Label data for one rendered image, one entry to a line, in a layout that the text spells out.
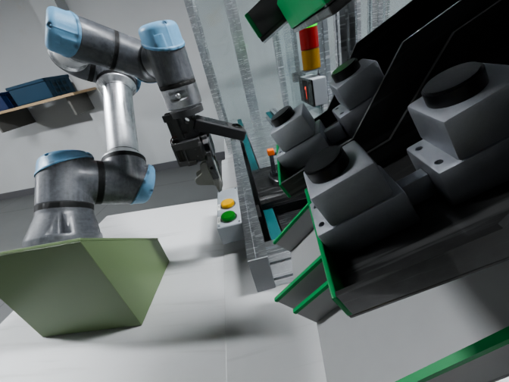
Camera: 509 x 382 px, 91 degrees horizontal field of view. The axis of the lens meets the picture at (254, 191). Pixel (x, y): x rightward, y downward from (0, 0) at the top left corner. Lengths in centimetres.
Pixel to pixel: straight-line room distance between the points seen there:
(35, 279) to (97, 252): 15
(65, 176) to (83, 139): 411
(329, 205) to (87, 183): 63
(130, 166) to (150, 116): 337
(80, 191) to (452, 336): 70
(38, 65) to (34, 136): 115
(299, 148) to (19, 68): 485
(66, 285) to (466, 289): 65
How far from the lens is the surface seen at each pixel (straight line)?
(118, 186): 74
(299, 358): 54
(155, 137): 419
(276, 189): 76
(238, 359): 56
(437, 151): 21
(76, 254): 59
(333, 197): 17
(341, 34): 40
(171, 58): 54
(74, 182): 72
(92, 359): 73
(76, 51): 62
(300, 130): 31
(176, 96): 54
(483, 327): 29
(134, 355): 67
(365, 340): 35
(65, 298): 71
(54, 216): 70
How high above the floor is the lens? 134
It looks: 29 degrees down
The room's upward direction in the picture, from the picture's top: 15 degrees counter-clockwise
